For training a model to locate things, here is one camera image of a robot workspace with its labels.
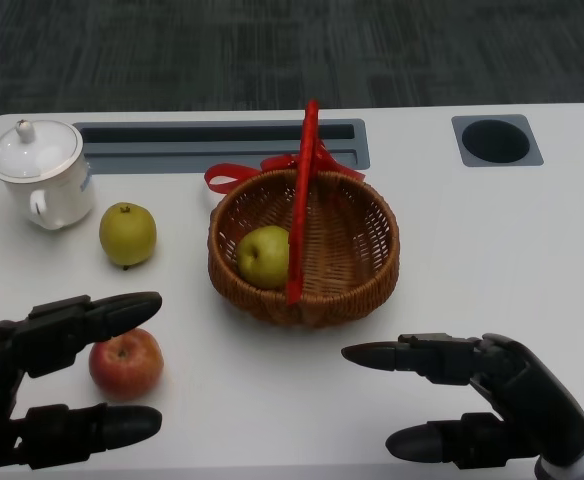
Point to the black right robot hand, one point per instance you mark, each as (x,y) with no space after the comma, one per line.
(522,380)

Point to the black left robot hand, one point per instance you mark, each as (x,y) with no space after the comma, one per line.
(47,325)

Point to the red apple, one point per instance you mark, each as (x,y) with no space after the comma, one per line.
(127,370)

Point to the green apple in basket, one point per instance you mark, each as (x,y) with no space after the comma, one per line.
(262,260)

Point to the yellow-green pear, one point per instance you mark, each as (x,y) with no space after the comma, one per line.
(128,235)

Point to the white ceramic mug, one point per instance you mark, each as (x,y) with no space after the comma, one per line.
(62,195)

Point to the white mug lid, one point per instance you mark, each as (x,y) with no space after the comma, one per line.
(34,150)

